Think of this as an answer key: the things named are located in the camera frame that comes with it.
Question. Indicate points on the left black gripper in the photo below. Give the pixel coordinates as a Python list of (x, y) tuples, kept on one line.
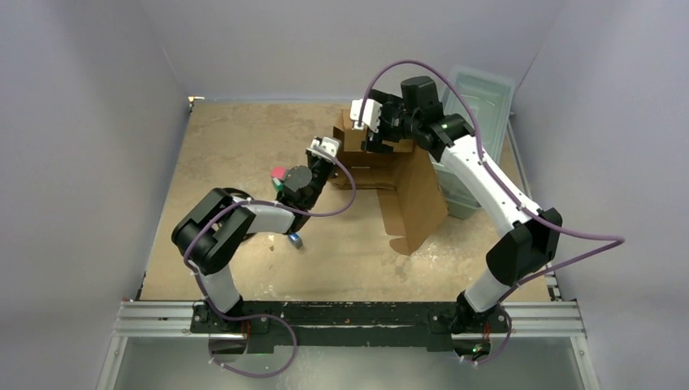
[(310, 158)]

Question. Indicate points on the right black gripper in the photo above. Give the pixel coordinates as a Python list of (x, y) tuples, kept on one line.
[(378, 132)]

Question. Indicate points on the brown cardboard box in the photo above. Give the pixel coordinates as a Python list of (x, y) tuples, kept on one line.
[(405, 181)]

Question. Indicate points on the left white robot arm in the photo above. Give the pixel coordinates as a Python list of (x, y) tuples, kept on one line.
[(211, 233)]

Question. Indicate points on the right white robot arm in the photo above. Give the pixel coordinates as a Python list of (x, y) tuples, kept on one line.
[(528, 234)]

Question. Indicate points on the pink and green small block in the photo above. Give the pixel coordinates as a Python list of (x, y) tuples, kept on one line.
[(278, 175)]

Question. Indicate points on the blue and grey small block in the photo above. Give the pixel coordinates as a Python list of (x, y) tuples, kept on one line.
[(295, 240)]

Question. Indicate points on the clear plastic storage bin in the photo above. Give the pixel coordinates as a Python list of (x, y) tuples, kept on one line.
[(490, 98)]

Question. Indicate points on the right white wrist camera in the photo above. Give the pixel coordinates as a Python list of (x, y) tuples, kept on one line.
[(365, 115)]

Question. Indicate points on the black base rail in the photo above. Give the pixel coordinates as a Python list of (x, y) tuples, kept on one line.
[(435, 326)]

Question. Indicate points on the aluminium frame rail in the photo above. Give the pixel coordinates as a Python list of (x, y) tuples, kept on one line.
[(545, 347)]

